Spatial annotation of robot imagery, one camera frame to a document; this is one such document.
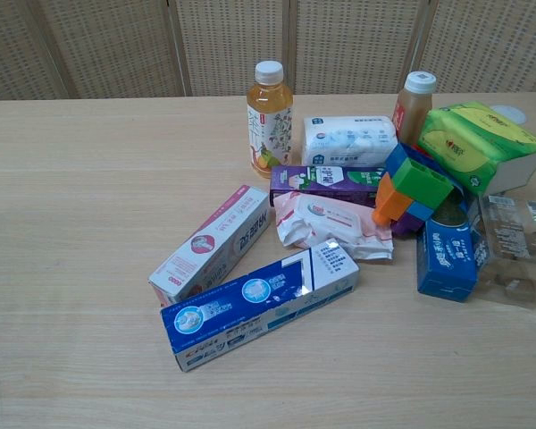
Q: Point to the pink white toothpaste box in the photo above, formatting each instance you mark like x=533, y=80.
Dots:
x=214, y=241

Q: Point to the purple toothpaste box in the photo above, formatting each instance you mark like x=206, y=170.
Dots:
x=321, y=181

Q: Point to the blue white toothpaste box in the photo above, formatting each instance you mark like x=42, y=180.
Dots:
x=250, y=295

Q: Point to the pink wet wipes pack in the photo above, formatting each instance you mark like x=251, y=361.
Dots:
x=330, y=223

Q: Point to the yellow tea bottle white cap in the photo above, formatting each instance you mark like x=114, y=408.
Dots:
x=269, y=129

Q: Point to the white tissue pack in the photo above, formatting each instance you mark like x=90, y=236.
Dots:
x=348, y=138

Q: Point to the colourful building block toy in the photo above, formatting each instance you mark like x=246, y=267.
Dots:
x=420, y=183

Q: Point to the brown juice bottle white cap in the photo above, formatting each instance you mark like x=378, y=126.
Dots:
x=413, y=111

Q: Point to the blue carton box white text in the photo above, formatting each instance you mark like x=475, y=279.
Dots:
x=446, y=263

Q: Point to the beige folding screen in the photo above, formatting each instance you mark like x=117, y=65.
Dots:
x=348, y=44

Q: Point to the green tissue pack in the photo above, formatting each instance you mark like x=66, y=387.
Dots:
x=478, y=143

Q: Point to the clear plastic snack package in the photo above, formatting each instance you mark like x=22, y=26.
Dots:
x=513, y=250

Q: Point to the white round lid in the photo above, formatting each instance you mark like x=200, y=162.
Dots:
x=511, y=112

